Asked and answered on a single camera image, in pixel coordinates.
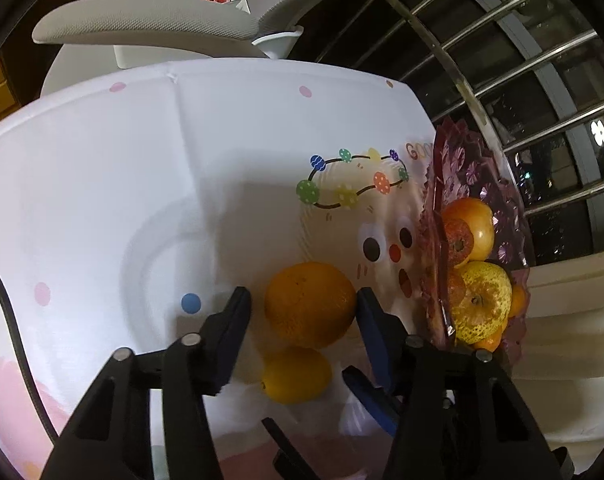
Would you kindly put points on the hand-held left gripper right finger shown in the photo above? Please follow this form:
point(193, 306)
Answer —
point(374, 330)

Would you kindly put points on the orange yellow round fruit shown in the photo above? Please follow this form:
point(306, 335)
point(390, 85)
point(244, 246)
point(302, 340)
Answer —
point(479, 225)

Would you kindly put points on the metal window grille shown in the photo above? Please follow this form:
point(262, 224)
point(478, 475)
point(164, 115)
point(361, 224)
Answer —
point(446, 60)

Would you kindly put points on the yellow apple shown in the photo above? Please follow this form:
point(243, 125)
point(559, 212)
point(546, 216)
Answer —
point(484, 300)

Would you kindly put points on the red lychee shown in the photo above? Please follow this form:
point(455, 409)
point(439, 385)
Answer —
point(455, 290)

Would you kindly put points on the printed cartoon tablecloth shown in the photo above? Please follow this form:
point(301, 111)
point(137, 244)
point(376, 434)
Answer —
point(107, 185)

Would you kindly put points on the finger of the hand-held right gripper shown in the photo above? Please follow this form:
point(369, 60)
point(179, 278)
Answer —
point(371, 400)
point(292, 455)

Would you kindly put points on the orange tangerine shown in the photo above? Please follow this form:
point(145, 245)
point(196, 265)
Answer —
point(517, 305)
point(456, 242)
point(297, 375)
point(309, 305)

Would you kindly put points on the purple glass fruit plate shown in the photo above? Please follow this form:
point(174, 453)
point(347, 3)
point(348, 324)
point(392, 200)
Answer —
point(461, 160)

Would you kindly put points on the grey office chair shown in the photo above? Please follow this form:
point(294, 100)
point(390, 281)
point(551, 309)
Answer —
point(147, 25)

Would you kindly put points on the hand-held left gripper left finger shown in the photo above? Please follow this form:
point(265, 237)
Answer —
point(232, 340)

